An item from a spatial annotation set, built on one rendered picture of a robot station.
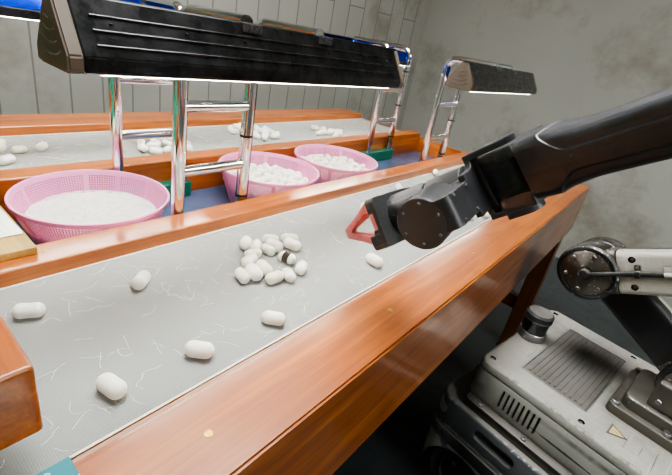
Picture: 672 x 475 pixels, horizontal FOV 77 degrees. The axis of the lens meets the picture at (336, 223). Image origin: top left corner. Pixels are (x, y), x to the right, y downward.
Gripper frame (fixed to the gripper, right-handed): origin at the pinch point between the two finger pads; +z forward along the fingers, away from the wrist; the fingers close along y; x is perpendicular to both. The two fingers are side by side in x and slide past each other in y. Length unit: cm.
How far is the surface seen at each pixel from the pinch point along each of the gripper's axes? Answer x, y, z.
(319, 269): 4.2, -4.4, 13.5
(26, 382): 2.2, 41.3, 0.3
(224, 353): 8.7, 20.7, 8.8
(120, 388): 6.8, 32.9, 8.6
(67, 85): -112, -35, 163
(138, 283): -3.6, 22.7, 21.1
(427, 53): -115, -282, 94
